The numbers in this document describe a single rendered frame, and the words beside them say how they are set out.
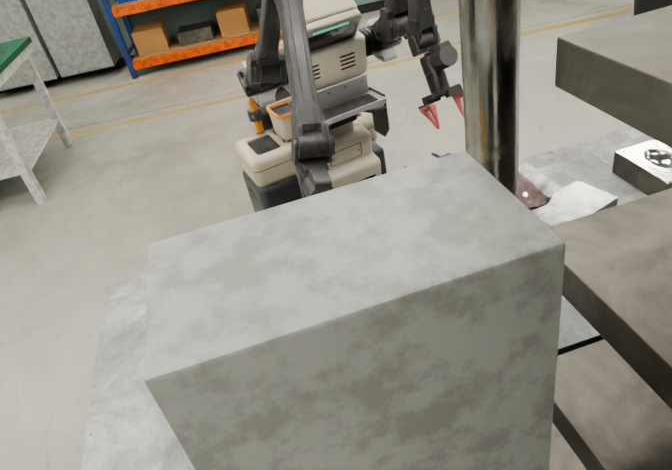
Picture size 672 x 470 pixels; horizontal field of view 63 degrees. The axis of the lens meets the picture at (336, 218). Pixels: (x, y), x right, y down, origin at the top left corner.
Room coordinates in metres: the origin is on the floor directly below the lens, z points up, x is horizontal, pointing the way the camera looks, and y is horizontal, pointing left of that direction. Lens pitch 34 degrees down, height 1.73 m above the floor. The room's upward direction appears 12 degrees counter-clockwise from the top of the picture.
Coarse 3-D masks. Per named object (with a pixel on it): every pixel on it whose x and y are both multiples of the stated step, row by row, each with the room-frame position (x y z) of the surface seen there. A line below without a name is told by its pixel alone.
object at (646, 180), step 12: (648, 144) 1.29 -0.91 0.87; (660, 144) 1.28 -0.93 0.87; (624, 156) 1.26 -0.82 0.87; (636, 156) 1.24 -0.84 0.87; (648, 156) 1.25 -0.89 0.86; (660, 156) 1.24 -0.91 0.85; (624, 168) 1.25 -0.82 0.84; (636, 168) 1.20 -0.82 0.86; (648, 168) 1.18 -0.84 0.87; (660, 168) 1.17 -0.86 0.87; (636, 180) 1.20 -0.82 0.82; (648, 180) 1.16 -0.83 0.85; (660, 180) 1.12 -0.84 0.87; (648, 192) 1.15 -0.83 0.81
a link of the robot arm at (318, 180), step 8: (296, 144) 1.01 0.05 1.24; (296, 152) 1.01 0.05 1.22; (296, 160) 1.01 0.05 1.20; (304, 160) 1.02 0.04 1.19; (312, 160) 1.02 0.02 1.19; (320, 160) 1.02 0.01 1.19; (328, 160) 1.02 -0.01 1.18; (304, 168) 0.99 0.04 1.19; (312, 168) 0.98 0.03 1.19; (320, 168) 0.98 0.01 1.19; (328, 168) 0.99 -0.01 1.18; (312, 176) 0.95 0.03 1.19; (320, 176) 0.95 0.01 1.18; (328, 176) 0.95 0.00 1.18; (304, 184) 0.98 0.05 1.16; (312, 184) 0.95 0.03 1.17; (320, 184) 0.94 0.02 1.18; (328, 184) 0.94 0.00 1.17; (304, 192) 0.97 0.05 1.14; (312, 192) 0.93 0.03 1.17; (320, 192) 0.93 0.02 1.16
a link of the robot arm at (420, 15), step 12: (408, 0) 1.56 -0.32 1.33; (420, 0) 1.52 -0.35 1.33; (408, 12) 1.56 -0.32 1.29; (420, 12) 1.52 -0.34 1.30; (432, 12) 1.53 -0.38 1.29; (408, 24) 1.55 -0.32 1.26; (420, 24) 1.52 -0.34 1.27; (432, 24) 1.53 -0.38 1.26; (408, 36) 1.56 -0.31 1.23; (420, 36) 1.51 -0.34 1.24; (432, 36) 1.53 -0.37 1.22; (420, 48) 1.52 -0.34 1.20
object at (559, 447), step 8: (552, 424) 0.58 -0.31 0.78; (552, 432) 0.56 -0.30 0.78; (552, 440) 0.55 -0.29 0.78; (560, 440) 0.54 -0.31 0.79; (552, 448) 0.53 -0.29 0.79; (560, 448) 0.53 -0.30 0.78; (568, 448) 0.53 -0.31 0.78; (552, 456) 0.52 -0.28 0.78; (560, 456) 0.52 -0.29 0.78; (568, 456) 0.51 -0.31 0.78; (576, 456) 0.51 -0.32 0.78; (552, 464) 0.51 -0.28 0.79; (560, 464) 0.50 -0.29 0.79; (568, 464) 0.50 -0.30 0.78; (576, 464) 0.50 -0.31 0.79
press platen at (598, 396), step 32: (576, 352) 0.53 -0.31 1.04; (608, 352) 0.51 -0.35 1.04; (576, 384) 0.47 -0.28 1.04; (608, 384) 0.46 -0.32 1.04; (640, 384) 0.45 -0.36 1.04; (576, 416) 0.42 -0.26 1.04; (608, 416) 0.42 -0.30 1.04; (640, 416) 0.41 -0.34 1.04; (576, 448) 0.40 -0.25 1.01; (608, 448) 0.37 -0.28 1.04; (640, 448) 0.36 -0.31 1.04
